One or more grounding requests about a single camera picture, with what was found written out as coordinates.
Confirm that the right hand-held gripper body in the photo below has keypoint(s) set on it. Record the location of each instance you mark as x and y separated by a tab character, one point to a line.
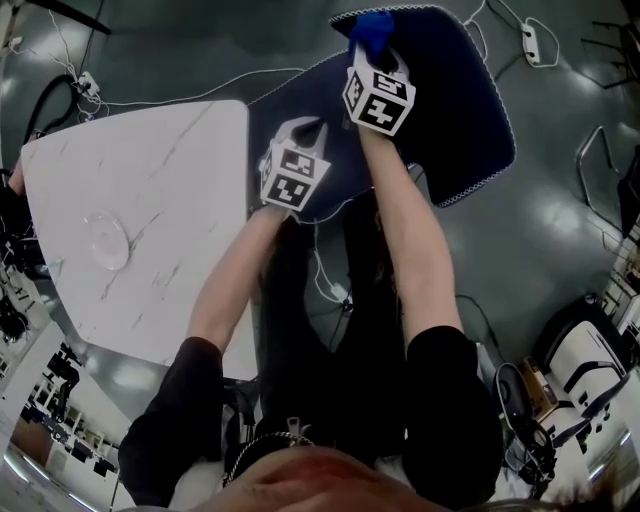
380	100

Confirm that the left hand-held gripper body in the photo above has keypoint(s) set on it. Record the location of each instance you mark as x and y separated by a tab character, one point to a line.
292	180

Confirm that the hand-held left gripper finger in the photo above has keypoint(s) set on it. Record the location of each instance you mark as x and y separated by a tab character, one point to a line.
322	145
289	131

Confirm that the blue wiping cloth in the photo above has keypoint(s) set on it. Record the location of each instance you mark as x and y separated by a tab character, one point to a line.
372	30

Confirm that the dark blue chair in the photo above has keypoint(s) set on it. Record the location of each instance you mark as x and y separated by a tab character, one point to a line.
450	100

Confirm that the person's right forearm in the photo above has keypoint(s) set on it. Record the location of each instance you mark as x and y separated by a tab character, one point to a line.
415	240

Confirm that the person's left forearm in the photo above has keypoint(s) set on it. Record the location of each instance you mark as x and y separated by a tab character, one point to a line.
235	280

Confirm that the white power adapter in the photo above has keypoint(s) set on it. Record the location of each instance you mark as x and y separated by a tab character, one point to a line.
339	292

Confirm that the white power strip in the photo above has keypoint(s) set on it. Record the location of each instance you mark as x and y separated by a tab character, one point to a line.
88	83
531	44

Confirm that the clear glass plate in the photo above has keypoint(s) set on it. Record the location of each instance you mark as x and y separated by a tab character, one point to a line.
106	240

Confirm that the person's black clothing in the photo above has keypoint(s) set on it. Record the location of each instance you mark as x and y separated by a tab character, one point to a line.
320	380

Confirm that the black oval device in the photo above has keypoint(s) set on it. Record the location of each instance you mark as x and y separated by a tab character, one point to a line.
514	395

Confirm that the white machine with black stripes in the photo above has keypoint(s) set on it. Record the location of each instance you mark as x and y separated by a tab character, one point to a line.
580	350

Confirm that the brown cardboard box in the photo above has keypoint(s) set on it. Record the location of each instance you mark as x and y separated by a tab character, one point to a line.
540	387

